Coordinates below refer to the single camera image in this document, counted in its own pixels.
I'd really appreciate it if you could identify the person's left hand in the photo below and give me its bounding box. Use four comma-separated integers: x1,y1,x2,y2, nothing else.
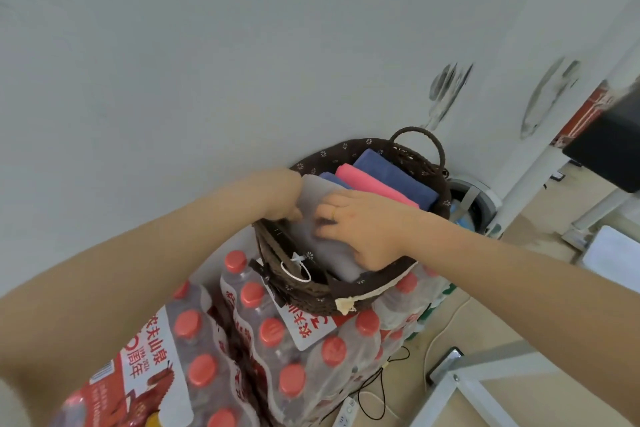
262,169,305,222

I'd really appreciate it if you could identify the person's right hand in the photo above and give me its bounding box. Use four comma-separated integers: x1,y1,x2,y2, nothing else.
313,189,421,272

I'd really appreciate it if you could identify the pink towel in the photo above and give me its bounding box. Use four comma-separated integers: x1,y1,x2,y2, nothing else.
335,163,420,210

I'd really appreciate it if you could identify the grey towel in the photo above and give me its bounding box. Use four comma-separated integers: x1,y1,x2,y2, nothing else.
287,173,370,282

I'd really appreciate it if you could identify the blue towel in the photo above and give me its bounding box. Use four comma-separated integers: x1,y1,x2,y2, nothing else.
352,149,440,211
319,171,351,190

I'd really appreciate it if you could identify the brown wicker basket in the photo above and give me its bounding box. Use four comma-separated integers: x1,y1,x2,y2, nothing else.
251,126,453,316

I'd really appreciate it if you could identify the person's right forearm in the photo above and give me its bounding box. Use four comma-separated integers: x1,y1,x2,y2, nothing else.
405,209,640,425

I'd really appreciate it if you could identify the person's left forearm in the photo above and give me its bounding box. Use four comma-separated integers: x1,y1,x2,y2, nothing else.
0,171,296,427

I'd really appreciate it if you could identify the white zip tie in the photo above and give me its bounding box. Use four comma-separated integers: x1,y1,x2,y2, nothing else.
279,251,313,284

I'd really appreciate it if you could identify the grey trash bin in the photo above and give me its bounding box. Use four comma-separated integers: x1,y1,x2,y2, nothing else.
447,176,503,238

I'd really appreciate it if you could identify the stack of bottled water packs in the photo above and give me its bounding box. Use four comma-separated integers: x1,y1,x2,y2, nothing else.
49,249,459,427

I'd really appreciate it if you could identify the white power strip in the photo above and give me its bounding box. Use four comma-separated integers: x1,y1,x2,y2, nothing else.
332,396,359,427

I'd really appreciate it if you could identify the red and white banner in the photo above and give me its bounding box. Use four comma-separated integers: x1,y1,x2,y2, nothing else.
549,81,616,148

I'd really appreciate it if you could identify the black bench pad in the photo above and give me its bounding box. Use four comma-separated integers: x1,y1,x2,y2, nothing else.
562,86,640,194

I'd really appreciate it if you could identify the white shirt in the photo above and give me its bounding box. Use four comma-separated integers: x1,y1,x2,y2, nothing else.
0,381,31,427

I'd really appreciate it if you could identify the white cable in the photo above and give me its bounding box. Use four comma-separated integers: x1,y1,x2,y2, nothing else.
357,296,471,420

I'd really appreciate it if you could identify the black power cable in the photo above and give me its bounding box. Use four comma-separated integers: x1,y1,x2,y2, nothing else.
319,345,411,422

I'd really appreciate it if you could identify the white bench rack frame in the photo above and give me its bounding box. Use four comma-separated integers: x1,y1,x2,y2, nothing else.
487,41,640,280

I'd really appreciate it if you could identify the white gym frame grey panel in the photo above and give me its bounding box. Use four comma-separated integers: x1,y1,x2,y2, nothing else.
409,339,640,427

